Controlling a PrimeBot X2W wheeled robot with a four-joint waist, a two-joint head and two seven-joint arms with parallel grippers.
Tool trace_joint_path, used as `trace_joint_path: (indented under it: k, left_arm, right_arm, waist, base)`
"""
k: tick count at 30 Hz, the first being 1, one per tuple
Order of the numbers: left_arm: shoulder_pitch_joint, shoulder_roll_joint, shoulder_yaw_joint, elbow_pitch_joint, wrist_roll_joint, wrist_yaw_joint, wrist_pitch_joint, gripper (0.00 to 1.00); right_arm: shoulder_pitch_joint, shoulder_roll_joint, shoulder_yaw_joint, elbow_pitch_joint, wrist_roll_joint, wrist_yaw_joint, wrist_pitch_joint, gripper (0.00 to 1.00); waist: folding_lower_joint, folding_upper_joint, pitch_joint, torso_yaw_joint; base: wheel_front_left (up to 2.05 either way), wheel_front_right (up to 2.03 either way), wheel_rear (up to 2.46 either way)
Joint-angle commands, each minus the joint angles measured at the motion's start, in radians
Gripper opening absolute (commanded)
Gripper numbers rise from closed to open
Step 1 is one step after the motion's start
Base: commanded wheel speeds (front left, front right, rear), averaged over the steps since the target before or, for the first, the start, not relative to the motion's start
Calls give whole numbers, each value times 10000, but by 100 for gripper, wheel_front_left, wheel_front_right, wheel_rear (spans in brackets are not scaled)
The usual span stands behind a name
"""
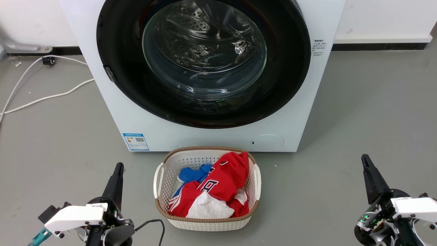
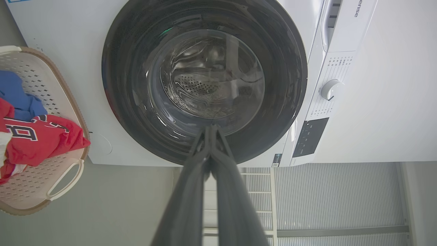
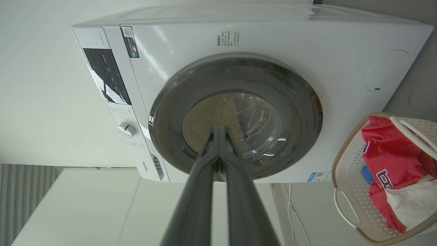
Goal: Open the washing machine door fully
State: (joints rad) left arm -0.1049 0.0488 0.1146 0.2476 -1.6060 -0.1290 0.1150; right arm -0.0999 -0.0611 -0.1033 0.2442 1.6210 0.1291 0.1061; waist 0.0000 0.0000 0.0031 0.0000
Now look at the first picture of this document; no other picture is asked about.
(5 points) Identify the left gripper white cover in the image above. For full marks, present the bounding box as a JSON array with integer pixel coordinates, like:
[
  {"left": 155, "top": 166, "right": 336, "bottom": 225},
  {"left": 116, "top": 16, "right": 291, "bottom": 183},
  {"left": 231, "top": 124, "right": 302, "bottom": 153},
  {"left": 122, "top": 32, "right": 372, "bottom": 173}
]
[{"left": 38, "top": 163, "right": 134, "bottom": 246}]

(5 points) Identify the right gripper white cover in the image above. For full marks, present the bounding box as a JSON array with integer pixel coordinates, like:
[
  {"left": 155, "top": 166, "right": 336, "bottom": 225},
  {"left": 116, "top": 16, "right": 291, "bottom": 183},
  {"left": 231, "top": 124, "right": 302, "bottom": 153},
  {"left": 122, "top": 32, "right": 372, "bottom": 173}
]
[{"left": 354, "top": 154, "right": 437, "bottom": 246}]

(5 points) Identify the white front-load washing machine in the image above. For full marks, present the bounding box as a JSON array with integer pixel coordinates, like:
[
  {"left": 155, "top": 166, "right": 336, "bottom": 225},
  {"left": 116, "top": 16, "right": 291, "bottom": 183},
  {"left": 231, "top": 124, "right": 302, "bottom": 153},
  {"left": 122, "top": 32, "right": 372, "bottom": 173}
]
[{"left": 58, "top": 0, "right": 347, "bottom": 153}]

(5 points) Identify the round black glass washer door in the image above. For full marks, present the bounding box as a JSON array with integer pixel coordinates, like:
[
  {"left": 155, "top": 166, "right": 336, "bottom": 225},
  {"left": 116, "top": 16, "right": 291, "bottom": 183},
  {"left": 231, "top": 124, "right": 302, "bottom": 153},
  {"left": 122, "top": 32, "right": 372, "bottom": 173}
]
[{"left": 96, "top": 0, "right": 311, "bottom": 129}]

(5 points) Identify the blue energy label sticker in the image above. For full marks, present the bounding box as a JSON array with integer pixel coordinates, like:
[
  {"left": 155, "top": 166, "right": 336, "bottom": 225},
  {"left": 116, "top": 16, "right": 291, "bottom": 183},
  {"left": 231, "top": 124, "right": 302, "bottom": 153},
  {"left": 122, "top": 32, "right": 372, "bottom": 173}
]
[{"left": 123, "top": 133, "right": 150, "bottom": 151}]

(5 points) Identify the white woven laundry basket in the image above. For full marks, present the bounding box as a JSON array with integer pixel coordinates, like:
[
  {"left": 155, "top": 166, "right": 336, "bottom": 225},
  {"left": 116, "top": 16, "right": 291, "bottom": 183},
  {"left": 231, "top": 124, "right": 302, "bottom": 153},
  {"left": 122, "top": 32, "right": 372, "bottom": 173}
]
[{"left": 153, "top": 146, "right": 262, "bottom": 232}]

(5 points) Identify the blue garment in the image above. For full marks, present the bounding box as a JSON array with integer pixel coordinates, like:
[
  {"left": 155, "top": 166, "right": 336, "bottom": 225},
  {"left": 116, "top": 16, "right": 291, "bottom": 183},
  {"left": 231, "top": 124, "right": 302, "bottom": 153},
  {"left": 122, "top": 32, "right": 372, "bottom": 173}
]
[{"left": 172, "top": 164, "right": 214, "bottom": 199}]

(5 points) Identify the white garment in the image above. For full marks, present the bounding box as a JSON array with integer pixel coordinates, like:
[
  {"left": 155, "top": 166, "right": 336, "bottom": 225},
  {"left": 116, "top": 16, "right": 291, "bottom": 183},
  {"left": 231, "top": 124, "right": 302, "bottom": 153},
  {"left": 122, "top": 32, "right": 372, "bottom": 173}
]
[{"left": 186, "top": 188, "right": 248, "bottom": 219}]

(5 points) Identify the red sports jersey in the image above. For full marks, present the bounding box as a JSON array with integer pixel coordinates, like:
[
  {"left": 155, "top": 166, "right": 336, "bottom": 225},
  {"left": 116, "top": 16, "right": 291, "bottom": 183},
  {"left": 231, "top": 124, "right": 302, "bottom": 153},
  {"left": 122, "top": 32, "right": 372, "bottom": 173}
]
[{"left": 167, "top": 151, "right": 250, "bottom": 218}]

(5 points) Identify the round white filter cover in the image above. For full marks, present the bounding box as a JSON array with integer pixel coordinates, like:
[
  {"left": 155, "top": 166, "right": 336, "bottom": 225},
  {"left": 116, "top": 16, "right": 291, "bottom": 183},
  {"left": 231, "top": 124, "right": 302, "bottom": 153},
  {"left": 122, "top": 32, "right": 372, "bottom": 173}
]
[{"left": 250, "top": 134, "right": 285, "bottom": 152}]

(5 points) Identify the small printed text sticker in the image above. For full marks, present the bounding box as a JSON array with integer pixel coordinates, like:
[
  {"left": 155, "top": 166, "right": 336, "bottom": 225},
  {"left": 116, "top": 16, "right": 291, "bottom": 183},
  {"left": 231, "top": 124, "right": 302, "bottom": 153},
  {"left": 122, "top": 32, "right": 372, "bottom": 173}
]
[{"left": 311, "top": 39, "right": 327, "bottom": 57}]

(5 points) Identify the steel washer drum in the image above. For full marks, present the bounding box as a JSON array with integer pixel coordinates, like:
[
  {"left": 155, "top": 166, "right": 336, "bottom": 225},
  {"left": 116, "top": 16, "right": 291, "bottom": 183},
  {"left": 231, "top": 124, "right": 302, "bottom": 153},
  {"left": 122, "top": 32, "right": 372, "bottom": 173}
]
[{"left": 142, "top": 0, "right": 268, "bottom": 101}]

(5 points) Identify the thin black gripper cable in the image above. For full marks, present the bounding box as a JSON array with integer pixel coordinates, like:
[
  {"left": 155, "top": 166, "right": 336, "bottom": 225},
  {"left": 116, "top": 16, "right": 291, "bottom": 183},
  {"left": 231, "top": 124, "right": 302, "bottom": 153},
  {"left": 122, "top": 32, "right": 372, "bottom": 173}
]
[{"left": 134, "top": 219, "right": 166, "bottom": 246}]

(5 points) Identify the teal cable connector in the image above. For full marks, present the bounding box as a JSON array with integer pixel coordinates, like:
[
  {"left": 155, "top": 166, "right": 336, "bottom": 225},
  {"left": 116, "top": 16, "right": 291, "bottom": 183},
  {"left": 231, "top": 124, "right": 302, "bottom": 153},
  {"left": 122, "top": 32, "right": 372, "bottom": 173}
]
[{"left": 27, "top": 228, "right": 52, "bottom": 246}]

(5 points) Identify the white power cable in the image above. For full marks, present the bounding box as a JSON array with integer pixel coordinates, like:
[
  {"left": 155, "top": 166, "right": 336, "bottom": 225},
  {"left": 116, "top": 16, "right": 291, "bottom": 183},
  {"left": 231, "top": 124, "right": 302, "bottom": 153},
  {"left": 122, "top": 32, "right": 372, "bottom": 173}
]
[
  {"left": 0, "top": 79, "right": 95, "bottom": 115},
  {"left": 0, "top": 55, "right": 88, "bottom": 123}
]

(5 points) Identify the grey metal floor bracket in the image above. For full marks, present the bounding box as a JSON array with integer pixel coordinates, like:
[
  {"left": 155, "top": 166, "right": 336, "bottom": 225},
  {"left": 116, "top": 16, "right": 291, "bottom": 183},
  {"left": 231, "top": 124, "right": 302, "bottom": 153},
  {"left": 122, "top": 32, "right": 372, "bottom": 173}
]
[{"left": 3, "top": 40, "right": 53, "bottom": 54}]

